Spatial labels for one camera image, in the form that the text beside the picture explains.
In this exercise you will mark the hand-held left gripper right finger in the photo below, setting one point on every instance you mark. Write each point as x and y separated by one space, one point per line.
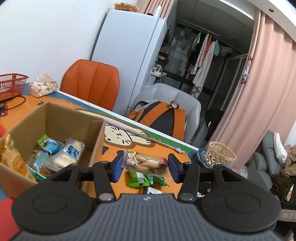
173 168

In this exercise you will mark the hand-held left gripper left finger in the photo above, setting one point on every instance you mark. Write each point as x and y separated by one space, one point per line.
116 168

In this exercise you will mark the green snack packet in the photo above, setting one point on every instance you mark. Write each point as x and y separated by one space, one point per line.
141 179
38 175

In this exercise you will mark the clear bread snack packet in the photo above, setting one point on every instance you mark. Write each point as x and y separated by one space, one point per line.
143 163

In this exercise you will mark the white snack packet blue label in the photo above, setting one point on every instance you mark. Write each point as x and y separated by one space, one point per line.
69 153

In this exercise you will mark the brown cardboard box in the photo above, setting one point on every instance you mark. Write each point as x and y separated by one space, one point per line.
69 120

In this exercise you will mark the teal snack packet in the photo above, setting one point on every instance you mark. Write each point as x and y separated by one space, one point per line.
49 144

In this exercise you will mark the light blue cookie packet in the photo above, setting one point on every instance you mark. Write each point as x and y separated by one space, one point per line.
40 162

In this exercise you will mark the orange snack packet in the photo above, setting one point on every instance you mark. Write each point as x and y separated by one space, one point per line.
13 160

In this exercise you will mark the blue plate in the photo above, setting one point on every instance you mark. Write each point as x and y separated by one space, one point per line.
201 157

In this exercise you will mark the purple metal selfie stick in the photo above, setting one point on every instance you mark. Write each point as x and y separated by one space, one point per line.
115 125

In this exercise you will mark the woven bamboo basket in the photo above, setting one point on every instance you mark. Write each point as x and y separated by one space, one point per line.
219 155

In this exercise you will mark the orange grey backpack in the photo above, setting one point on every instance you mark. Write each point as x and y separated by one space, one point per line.
161 118

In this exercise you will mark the black bag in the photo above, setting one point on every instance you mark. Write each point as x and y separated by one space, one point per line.
214 122

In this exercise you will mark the grey chair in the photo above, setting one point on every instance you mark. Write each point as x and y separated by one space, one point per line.
166 92

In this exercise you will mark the grey sofa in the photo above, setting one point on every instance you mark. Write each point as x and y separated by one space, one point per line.
263 162

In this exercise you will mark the orange chair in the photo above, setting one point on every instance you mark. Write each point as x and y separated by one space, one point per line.
90 81

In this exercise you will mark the white hanging shirt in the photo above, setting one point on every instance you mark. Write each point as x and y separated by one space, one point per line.
203 69

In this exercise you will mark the metal framed glass door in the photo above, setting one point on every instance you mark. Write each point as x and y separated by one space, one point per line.
231 81

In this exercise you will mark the white pillow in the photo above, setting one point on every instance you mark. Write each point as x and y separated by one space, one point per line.
280 148

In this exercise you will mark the floral tissue box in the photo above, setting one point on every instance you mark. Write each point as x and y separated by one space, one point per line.
42 88

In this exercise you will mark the brown clothes pile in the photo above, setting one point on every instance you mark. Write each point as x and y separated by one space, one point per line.
285 176

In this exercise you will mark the pink curtain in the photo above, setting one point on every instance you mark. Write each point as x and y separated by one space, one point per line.
259 92
157 3

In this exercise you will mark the floral hanging garment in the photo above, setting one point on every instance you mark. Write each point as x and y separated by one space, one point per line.
198 55

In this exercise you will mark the white refrigerator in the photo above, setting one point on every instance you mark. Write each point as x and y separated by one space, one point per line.
124 51

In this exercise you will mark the blue hanging cloth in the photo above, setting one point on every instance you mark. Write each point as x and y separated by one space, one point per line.
216 48

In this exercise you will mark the red plastic basket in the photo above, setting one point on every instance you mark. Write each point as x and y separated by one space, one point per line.
11 85

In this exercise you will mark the white bottle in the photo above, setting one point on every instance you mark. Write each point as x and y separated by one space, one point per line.
157 11

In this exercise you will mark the tray of oranges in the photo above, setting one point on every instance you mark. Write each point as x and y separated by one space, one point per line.
126 7

